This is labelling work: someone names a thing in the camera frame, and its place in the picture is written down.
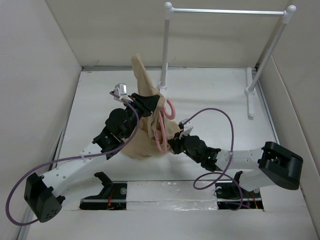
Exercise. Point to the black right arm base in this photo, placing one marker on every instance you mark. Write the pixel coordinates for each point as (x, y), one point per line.
(230, 197)

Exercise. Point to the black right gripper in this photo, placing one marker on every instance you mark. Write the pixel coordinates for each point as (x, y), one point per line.
(175, 141)

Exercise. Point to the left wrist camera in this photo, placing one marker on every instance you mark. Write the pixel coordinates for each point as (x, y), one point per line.
(120, 90)

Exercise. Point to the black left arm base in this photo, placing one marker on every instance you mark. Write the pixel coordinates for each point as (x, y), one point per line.
(112, 197)

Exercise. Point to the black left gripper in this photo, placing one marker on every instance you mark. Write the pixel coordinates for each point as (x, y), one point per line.
(148, 103)

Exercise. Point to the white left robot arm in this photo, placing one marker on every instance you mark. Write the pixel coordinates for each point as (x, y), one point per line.
(45, 194)

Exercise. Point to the white clothes rack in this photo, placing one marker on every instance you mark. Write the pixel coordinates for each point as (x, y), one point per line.
(222, 34)

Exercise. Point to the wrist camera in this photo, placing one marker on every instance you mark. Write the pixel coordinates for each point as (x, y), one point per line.
(185, 128)
(120, 90)

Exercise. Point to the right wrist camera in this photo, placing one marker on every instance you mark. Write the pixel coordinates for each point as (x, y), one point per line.
(185, 128)

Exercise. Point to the beige t shirt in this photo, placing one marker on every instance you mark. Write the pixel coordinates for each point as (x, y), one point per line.
(144, 144)

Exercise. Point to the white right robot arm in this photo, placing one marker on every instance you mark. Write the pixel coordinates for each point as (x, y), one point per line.
(270, 165)

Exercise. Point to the pink plastic hanger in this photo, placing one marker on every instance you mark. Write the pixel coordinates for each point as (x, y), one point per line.
(161, 117)

